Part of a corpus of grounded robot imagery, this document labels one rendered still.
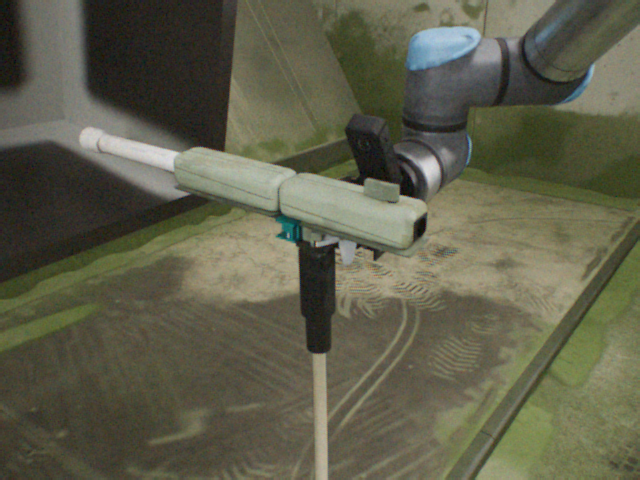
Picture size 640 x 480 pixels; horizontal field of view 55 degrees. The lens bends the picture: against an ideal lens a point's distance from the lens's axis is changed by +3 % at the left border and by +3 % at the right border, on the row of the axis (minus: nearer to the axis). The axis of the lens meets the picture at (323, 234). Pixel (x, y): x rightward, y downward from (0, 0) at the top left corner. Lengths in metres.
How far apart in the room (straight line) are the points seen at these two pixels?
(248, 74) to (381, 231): 1.73
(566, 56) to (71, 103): 0.75
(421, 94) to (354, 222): 0.30
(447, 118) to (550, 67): 0.13
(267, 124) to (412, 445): 1.42
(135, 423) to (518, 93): 0.81
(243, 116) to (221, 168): 1.47
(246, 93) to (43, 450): 1.42
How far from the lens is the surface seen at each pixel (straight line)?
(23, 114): 1.08
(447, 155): 0.84
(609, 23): 0.74
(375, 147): 0.69
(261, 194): 0.63
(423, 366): 1.23
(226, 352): 1.27
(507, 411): 1.16
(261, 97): 2.23
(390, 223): 0.55
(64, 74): 1.09
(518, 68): 0.85
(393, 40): 2.52
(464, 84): 0.82
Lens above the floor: 0.75
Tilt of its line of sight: 23 degrees down
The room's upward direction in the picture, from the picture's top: straight up
